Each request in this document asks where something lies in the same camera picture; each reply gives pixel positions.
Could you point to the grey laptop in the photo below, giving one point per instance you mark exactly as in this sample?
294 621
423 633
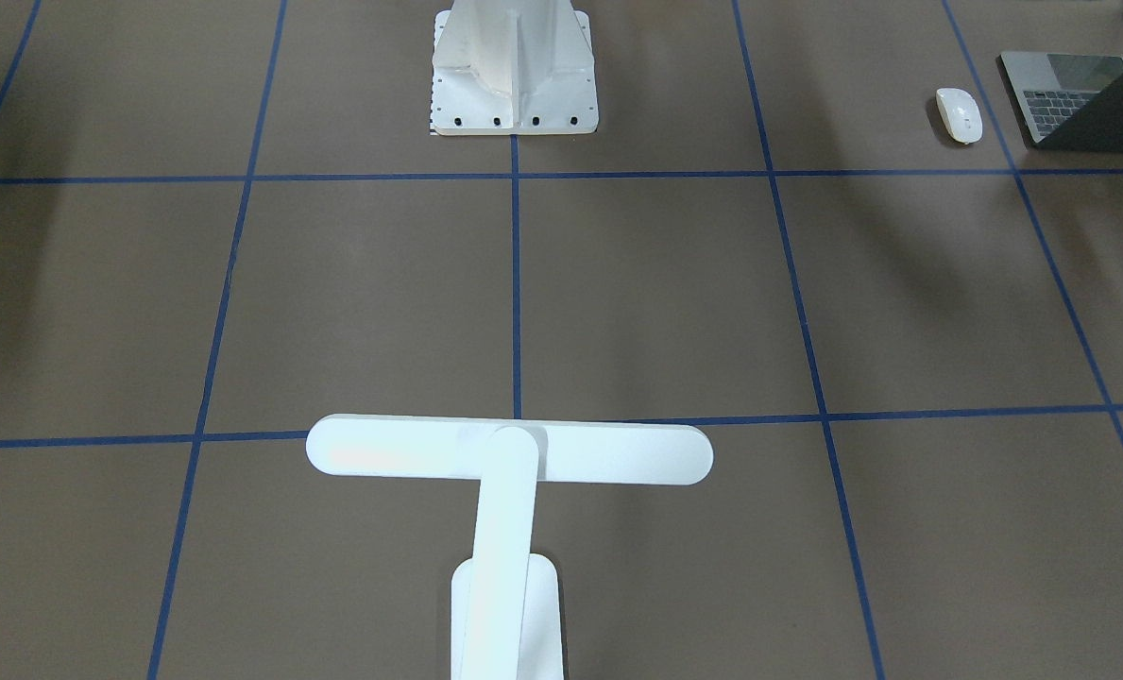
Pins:
1068 102

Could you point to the white desk lamp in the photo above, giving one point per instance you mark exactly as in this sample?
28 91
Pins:
506 619

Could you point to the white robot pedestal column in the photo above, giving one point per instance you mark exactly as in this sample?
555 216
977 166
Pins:
513 68

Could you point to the white wireless mouse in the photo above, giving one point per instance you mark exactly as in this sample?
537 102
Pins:
960 115

